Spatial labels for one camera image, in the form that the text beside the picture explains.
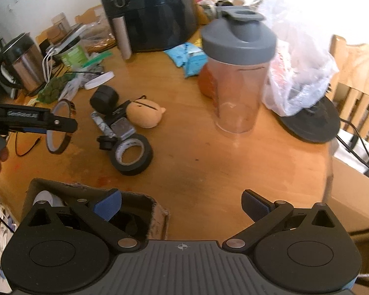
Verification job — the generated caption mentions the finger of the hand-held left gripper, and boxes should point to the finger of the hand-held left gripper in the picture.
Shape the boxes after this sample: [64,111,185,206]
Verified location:
[9,126,48,136]
[48,114,78,133]

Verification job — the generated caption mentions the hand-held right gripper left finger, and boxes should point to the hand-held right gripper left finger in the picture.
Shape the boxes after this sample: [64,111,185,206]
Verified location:
[21,189,142,253]

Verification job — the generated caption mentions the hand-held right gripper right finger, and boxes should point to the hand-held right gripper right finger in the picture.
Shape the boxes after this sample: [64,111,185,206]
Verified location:
[222,189,347,254]

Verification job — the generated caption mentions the amber tape roll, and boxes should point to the amber tape roll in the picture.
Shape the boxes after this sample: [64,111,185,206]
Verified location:
[46,98,77,155]

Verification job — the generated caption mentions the marble patterned bar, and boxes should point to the marble patterned bar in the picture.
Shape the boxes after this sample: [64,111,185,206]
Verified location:
[91,111,116,139]

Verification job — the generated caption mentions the small black clamp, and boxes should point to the small black clamp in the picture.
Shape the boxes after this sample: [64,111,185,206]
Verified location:
[96,135,118,152]

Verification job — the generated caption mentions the small black cylinder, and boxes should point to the small black cylinder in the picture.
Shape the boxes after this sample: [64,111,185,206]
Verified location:
[90,85,120,115]

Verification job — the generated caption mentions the black tape roll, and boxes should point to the black tape roll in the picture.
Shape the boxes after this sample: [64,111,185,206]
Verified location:
[109,133,154,176]

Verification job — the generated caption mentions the tan plush toy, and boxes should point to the tan plush toy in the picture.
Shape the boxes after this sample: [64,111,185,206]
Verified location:
[126,98,167,129]

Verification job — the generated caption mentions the bag of green discs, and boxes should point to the bag of green discs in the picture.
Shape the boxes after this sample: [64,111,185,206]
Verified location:
[37,73,78,104]

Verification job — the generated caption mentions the clear plastic bag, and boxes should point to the clear plastic bag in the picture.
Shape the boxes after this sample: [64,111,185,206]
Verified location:
[58,64,105,103]

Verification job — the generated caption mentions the stainless steel kettle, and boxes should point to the stainless steel kettle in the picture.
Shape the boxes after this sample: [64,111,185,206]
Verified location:
[0,32,46,96]

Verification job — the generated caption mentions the black rectangular box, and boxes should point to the black rectangular box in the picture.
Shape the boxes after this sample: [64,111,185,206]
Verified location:
[110,100,133,124]

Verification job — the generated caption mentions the clear plastic case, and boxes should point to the clear plastic case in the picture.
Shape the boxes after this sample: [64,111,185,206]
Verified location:
[110,119,138,141]

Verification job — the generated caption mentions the green label jar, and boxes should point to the green label jar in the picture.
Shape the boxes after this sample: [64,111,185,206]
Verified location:
[53,37,90,69]

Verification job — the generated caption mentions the green zip bag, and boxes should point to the green zip bag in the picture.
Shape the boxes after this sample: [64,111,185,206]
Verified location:
[80,51,114,68]

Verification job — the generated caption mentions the white power bank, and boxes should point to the white power bank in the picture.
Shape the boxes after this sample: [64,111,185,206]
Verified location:
[53,24,88,53]

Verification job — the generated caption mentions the clear bag of bread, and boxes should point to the clear bag of bread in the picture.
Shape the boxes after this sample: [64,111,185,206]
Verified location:
[80,21,117,54]

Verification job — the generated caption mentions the black round base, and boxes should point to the black round base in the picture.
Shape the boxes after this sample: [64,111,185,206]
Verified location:
[277,95,342,144]

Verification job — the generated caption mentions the large cardboard box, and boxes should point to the large cardboard box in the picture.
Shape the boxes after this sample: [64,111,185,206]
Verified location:
[325,156,369,236]

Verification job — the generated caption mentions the orange fruit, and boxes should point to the orange fruit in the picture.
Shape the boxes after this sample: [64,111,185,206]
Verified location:
[198,64,218,98]

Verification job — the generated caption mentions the blue packet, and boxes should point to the blue packet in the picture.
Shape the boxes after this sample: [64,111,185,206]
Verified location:
[183,49,208,78]
[164,42,203,68]

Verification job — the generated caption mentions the shaker bottle with grey lid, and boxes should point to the shaker bottle with grey lid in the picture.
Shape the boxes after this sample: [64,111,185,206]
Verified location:
[201,7,277,134]

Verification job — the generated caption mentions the black air fryer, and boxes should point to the black air fryer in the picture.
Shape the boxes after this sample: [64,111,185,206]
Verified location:
[95,0,199,61]

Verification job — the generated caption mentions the white plastic bag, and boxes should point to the white plastic bag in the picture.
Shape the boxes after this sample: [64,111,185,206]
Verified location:
[258,0,339,117]

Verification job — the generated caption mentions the wooden chair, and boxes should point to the wooden chair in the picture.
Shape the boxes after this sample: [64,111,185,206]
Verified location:
[328,34,369,151]

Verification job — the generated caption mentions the thin black cable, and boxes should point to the thin black cable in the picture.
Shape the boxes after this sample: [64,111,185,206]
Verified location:
[15,132,42,157]

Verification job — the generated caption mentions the black plug cable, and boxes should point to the black plug cable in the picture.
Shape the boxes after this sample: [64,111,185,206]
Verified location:
[54,70,105,82]

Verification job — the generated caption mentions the white plastic ring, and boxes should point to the white plastic ring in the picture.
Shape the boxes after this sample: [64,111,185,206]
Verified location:
[84,71,115,90]

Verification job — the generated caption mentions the white cable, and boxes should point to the white cable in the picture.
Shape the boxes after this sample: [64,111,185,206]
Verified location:
[42,47,58,84]

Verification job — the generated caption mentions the black power cable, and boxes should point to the black power cable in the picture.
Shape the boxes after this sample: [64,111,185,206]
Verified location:
[335,117,369,178]

